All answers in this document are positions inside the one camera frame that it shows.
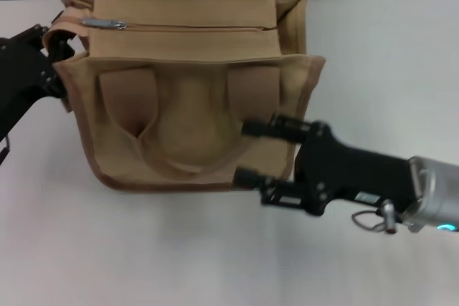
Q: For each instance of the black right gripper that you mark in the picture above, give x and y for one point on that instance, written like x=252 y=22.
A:
x=351 y=173

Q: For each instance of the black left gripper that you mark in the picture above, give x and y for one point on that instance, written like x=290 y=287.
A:
x=25 y=76

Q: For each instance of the silver metal zipper pull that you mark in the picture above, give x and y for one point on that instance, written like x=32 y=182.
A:
x=104 y=23

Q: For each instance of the khaki canvas food bag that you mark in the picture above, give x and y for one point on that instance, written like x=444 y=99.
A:
x=193 y=105

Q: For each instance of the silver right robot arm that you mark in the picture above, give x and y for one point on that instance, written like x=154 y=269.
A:
x=437 y=195

